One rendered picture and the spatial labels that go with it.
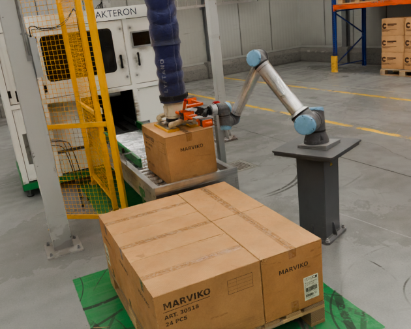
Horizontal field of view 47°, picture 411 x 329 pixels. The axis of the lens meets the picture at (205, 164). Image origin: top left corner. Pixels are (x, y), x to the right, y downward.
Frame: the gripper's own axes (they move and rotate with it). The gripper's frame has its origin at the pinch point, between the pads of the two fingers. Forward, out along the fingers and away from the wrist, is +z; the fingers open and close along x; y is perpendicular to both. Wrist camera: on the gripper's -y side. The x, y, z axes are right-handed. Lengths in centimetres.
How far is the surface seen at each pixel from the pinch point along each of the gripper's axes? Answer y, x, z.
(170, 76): 17.8, 28.8, 3.5
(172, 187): -11, -49, 23
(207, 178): -11, -49, -6
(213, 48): 274, 22, -155
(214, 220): -77, -53, 20
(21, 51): 61, 58, 103
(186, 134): -1.8, -14.1, 3.6
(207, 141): -2.0, -23.3, -13.5
